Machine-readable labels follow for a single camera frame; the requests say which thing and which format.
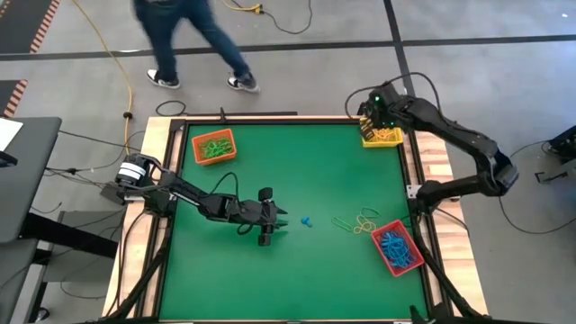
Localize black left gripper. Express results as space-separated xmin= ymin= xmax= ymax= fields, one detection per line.
xmin=233 ymin=186 xmax=290 ymax=248

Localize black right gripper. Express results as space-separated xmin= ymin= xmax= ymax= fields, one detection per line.
xmin=359 ymin=82 xmax=410 ymax=142

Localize yellow rubber bands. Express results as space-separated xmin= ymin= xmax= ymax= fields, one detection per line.
xmin=373 ymin=127 xmax=401 ymax=143
xmin=352 ymin=214 xmax=378 ymax=236

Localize orange plastic basket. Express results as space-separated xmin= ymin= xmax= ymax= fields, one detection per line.
xmin=191 ymin=128 xmax=239 ymax=167

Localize blue rubber bands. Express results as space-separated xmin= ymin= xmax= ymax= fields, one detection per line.
xmin=380 ymin=230 xmax=418 ymax=269

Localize green rubber band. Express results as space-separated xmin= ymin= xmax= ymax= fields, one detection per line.
xmin=331 ymin=216 xmax=356 ymax=233

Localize yellow plastic basket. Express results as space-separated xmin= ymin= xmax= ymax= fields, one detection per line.
xmin=359 ymin=117 xmax=405 ymax=149

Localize green table mat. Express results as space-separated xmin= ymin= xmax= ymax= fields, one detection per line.
xmin=159 ymin=123 xmax=429 ymax=321

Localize red plastic basket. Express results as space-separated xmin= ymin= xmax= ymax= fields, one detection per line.
xmin=370 ymin=219 xmax=426 ymax=278

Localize black flat bar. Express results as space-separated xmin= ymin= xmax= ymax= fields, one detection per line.
xmin=186 ymin=111 xmax=299 ymax=118

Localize wooden table side panel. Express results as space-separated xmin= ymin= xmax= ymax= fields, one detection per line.
xmin=404 ymin=115 xmax=490 ymax=316
xmin=102 ymin=115 xmax=181 ymax=319

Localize black pointed object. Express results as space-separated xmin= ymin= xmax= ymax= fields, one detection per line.
xmin=408 ymin=303 xmax=451 ymax=324

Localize black equipment stand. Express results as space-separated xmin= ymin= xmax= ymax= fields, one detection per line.
xmin=535 ymin=124 xmax=576 ymax=184

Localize person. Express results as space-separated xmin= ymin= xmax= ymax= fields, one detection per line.
xmin=132 ymin=0 xmax=261 ymax=95

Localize black desk leg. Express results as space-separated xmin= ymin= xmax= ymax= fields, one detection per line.
xmin=20 ymin=211 xmax=120 ymax=260

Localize grey desk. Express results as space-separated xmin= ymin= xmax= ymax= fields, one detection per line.
xmin=0 ymin=116 xmax=63 ymax=244

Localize white paper sheet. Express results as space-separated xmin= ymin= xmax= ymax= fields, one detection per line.
xmin=0 ymin=117 xmax=24 ymax=153

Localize black mat with striped edge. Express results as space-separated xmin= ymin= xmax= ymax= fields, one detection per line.
xmin=0 ymin=79 xmax=29 ymax=119
xmin=0 ymin=0 xmax=62 ymax=55

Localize black table frame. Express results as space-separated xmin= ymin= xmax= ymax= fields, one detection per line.
xmin=101 ymin=114 xmax=491 ymax=324

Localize black floor cable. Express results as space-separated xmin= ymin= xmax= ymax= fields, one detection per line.
xmin=259 ymin=0 xmax=318 ymax=34
xmin=498 ymin=139 xmax=576 ymax=236
xmin=57 ymin=129 xmax=148 ymax=149

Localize black cable loop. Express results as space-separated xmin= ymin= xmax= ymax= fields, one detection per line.
xmin=155 ymin=100 xmax=188 ymax=117

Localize yellow cable with plug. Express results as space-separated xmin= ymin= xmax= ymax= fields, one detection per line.
xmin=222 ymin=0 xmax=265 ymax=14

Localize yellow hanging power cable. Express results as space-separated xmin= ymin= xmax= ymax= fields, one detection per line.
xmin=71 ymin=0 xmax=135 ymax=161

